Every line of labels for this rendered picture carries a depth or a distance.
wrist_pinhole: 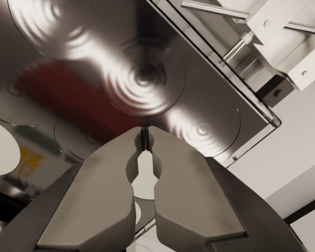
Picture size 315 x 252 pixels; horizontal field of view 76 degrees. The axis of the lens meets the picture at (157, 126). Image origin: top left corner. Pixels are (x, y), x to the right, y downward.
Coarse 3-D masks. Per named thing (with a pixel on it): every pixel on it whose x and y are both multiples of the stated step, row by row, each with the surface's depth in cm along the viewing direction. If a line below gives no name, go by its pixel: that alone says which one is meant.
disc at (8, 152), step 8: (0, 128) 26; (0, 136) 27; (8, 136) 27; (0, 144) 27; (8, 144) 27; (16, 144) 28; (0, 152) 28; (8, 152) 28; (16, 152) 28; (0, 160) 29; (8, 160) 29; (16, 160) 29; (0, 168) 29; (8, 168) 29
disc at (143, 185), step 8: (144, 152) 29; (144, 160) 30; (144, 168) 31; (152, 168) 31; (144, 176) 31; (152, 176) 31; (136, 184) 32; (144, 184) 32; (152, 184) 32; (136, 192) 33; (144, 192) 33; (152, 192) 33
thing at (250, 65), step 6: (252, 54) 30; (246, 60) 30; (252, 60) 29; (258, 60) 29; (240, 66) 31; (246, 66) 29; (252, 66) 29; (258, 66) 29; (264, 66) 29; (240, 72) 30; (246, 72) 29; (252, 72) 30; (246, 78) 30
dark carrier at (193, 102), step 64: (0, 0) 20; (64, 0) 20; (128, 0) 20; (0, 64) 23; (64, 64) 23; (128, 64) 23; (192, 64) 24; (64, 128) 27; (128, 128) 27; (192, 128) 28; (256, 128) 28
